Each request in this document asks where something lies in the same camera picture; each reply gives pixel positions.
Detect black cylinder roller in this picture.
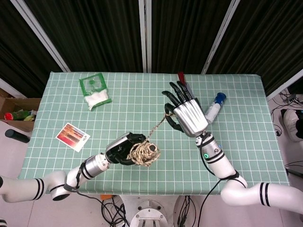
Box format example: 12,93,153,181
5,129,31,144

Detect brown cardboard box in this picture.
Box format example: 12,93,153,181
0,88,41,133

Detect grey knife black handle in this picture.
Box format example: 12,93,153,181
186,82,197,100

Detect dark red folded fan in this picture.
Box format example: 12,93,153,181
178,71,188,86

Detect red picture card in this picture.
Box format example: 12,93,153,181
55,122,91,152

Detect twine rope bundle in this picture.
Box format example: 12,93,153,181
126,113,175,168

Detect white bottle blue cap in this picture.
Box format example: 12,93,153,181
205,92,227,124

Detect white rounded machine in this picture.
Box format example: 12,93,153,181
283,109,303,142

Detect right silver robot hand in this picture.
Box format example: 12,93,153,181
161,81,209,138

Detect green checkered tablecloth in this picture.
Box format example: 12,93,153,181
13,71,291,196

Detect green snack packet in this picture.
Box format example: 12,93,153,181
13,110,36,122

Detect dark pleated curtain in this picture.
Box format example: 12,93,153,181
151,0,232,74
0,0,63,97
23,0,145,73
208,0,303,95

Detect black floor cable bundle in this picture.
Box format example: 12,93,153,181
269,91,303,123
101,196,130,227
177,195,197,227

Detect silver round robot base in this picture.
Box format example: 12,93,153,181
129,207,169,227

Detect white frame post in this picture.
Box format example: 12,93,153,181
10,0,71,72
0,78,21,98
138,0,152,73
266,70,303,101
201,0,241,74

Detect green plastic bag white contents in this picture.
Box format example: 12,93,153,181
79,72,113,111

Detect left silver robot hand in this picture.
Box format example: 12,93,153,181
105,131,149,166

